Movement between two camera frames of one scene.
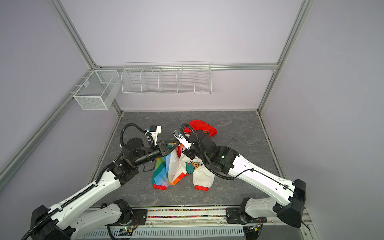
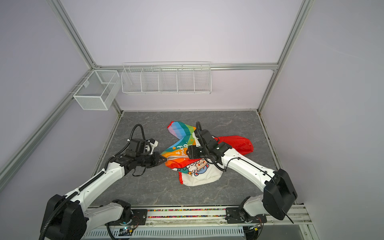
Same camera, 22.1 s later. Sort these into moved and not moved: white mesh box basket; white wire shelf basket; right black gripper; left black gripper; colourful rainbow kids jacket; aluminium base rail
Moved: left black gripper; colourful rainbow kids jacket
Not moved: aluminium base rail; right black gripper; white wire shelf basket; white mesh box basket
